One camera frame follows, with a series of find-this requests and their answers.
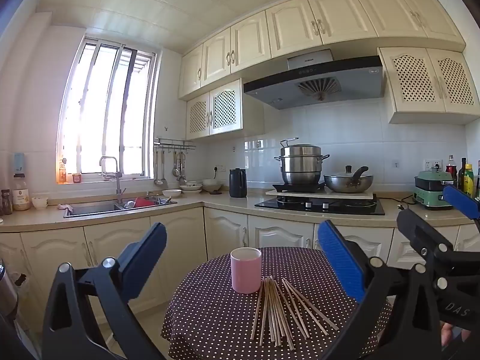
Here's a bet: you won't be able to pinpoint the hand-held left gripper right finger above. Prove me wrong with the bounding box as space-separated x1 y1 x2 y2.
317 219 445 360

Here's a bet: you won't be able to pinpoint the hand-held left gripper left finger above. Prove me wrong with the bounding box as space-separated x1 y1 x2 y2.
42 222 167 360

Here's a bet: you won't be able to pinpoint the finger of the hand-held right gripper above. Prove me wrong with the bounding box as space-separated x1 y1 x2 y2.
442 185 480 233
397 208 480 325

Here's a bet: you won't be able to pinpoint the bunch of wooden chopsticks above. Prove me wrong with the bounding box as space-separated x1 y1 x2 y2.
250 275 340 351

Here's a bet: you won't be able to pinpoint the pink cup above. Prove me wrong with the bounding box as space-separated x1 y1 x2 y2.
230 247 262 294

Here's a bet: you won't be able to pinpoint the person's right hand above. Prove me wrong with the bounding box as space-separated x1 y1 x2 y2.
440 322 473 349

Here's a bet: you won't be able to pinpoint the yellow label bottle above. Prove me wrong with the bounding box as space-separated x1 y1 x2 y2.
464 163 475 197

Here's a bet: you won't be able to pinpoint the dark sauce bottle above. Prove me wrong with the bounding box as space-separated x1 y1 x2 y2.
446 155 458 186

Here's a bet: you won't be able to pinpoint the green electric cooker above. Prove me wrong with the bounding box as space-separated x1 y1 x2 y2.
413 170 456 211

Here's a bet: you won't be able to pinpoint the beige board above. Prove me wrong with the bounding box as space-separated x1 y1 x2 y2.
265 188 378 206

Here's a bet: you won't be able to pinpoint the steel sink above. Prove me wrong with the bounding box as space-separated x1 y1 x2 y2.
64 194 178 219

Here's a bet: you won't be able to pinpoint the steel faucet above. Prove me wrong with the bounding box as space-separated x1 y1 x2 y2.
99 155 124 205

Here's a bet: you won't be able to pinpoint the steel wok with lid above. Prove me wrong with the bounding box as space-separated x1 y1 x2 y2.
323 165 374 194

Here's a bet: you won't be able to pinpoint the steel ladle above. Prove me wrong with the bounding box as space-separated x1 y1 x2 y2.
154 150 166 186

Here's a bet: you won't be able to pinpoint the polka dot tablecloth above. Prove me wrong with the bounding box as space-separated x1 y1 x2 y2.
161 247 394 360

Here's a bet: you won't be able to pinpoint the black gas stove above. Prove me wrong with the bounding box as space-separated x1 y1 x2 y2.
254 195 386 217

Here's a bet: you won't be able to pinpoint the black induction cooker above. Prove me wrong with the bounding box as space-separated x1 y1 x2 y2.
272 181 327 193

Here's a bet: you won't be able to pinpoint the cream base cabinets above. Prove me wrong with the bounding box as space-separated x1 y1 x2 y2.
0 189 480 349

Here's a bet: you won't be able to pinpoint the cream lattice door cabinet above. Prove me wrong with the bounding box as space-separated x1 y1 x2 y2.
377 46 480 125
185 78 265 142

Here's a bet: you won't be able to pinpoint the steel steamer pot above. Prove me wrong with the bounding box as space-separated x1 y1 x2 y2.
274 137 331 185

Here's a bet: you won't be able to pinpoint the black kettle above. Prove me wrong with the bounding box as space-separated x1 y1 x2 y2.
229 167 248 199

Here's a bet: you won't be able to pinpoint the steel utensil rack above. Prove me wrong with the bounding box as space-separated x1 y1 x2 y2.
153 137 196 151

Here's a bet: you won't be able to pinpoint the clear jar with label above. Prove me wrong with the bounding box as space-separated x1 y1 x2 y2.
12 173 31 211

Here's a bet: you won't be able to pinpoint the barred kitchen window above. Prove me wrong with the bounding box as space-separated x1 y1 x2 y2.
56 35 159 185

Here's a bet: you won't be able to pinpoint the grey range hood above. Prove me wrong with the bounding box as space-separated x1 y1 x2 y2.
243 49 387 110

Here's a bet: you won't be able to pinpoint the cream upper cabinets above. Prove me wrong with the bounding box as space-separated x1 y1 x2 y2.
178 0 466 101

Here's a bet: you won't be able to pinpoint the black power cord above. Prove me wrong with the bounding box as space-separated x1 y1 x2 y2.
377 196 415 211

